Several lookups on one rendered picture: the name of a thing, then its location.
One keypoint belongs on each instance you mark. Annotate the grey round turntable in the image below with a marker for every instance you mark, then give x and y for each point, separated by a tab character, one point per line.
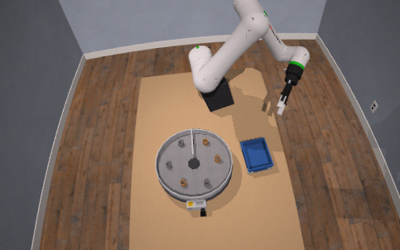
194	163

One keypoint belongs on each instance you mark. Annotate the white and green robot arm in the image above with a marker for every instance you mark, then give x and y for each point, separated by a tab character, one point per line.
254	25

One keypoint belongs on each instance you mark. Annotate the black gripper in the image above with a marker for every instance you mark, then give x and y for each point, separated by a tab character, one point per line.
291	80

